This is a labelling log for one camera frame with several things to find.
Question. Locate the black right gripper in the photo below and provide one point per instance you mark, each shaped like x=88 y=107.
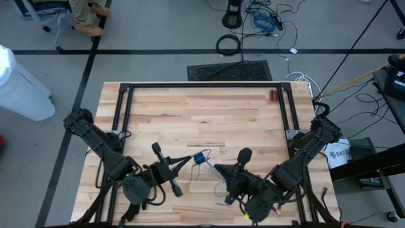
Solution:
x=245 y=183

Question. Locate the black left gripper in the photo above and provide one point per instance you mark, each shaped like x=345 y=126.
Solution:
x=161 y=172

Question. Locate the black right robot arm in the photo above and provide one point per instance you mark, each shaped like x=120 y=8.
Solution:
x=300 y=155

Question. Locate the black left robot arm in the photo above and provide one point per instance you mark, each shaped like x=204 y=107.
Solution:
x=104 y=149

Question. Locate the small red block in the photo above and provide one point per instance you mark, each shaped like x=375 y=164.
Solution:
x=274 y=95

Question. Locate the black perforated floor mat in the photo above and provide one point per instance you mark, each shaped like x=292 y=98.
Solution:
x=228 y=72

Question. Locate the white power strip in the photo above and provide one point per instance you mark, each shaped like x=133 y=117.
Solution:
x=310 y=90

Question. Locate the black side table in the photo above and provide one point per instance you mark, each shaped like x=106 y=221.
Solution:
x=364 y=163

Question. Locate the small white adapter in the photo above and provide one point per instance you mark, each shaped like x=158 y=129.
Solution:
x=293 y=50

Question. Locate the black cylindrical bin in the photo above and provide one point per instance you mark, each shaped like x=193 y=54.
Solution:
x=232 y=19

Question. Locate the black power strip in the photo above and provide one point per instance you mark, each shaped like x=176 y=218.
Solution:
x=278 y=22

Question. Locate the black round foot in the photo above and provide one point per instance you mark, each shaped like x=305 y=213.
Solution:
x=393 y=216

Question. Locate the white trash bin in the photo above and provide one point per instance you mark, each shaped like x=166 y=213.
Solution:
x=22 y=92

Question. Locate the grey side table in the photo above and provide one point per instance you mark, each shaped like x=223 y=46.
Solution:
x=392 y=114

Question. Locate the black slanted pole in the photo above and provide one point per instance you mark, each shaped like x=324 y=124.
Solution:
x=351 y=49

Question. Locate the person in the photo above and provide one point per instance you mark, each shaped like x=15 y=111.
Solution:
x=80 y=12

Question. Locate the black equipment case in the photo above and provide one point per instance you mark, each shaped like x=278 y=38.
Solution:
x=395 y=85

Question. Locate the white blue office chair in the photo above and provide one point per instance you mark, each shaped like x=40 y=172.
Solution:
x=47 y=5

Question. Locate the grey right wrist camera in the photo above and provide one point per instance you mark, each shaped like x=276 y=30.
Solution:
x=257 y=206

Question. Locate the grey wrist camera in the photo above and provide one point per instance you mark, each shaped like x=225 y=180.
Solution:
x=136 y=190
x=257 y=206

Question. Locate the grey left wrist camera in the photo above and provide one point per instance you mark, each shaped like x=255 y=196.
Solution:
x=136 y=190

